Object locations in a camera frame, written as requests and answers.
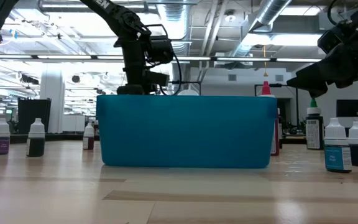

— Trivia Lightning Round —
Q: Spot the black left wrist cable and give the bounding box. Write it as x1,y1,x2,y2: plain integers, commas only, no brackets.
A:
141,23,183,96

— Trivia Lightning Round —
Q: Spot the black cabinet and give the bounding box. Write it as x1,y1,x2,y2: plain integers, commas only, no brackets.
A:
17,98,52,135

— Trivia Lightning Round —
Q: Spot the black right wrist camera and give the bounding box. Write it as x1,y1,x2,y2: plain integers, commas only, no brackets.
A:
317,27,344,56

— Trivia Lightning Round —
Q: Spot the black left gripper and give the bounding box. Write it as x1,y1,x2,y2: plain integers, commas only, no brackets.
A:
116,46,146,96

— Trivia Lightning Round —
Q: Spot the large red-capped dye bottle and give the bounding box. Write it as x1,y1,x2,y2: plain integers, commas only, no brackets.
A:
258,80,281,156

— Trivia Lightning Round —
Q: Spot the white column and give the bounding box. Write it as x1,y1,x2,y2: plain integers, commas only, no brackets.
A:
39,70,65,134

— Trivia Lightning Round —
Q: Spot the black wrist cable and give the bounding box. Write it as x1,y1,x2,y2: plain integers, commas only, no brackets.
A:
326,0,346,27
141,23,183,96

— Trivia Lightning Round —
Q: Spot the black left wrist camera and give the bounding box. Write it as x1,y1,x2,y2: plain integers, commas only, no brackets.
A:
144,70,170,88

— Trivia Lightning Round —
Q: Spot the black monitor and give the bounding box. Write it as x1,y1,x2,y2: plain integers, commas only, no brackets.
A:
336,99,358,118

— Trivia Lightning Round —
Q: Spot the silver spiral air duct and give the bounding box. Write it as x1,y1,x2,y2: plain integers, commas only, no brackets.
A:
228,0,293,58
158,2,190,55

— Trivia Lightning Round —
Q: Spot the yellow hanging cord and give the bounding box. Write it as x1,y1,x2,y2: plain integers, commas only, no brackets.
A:
262,45,269,78

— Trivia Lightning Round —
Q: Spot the small red dye bottle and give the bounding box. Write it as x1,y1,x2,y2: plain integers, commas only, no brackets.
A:
82,123,95,151

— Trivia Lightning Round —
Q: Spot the black metal stand frame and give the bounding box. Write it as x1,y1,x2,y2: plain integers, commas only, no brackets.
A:
254,82,300,127

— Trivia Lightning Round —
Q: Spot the small blue-label dye bottle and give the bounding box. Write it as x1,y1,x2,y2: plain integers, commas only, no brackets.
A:
324,117,353,174

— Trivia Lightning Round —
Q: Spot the large green-capped dye bottle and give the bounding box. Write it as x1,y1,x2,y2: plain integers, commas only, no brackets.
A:
305,98,325,151

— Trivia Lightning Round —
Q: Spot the long ceiling light strip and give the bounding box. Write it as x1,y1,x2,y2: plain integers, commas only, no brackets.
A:
172,56,323,63
0,54,124,60

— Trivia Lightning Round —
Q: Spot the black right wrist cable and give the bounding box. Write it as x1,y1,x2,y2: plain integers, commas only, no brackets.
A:
326,0,346,27

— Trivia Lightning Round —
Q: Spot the white cylindrical lamp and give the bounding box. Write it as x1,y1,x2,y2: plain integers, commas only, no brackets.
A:
177,89,200,96

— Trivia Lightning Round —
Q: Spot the large black-capped dye bottle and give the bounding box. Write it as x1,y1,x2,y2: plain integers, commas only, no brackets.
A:
277,107,283,149

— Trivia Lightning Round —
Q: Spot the blue plastic bin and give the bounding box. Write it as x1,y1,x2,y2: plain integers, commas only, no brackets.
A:
96,94,278,169

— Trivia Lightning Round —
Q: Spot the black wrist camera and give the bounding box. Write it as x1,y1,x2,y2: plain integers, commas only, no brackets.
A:
317,27,344,56
144,70,170,88

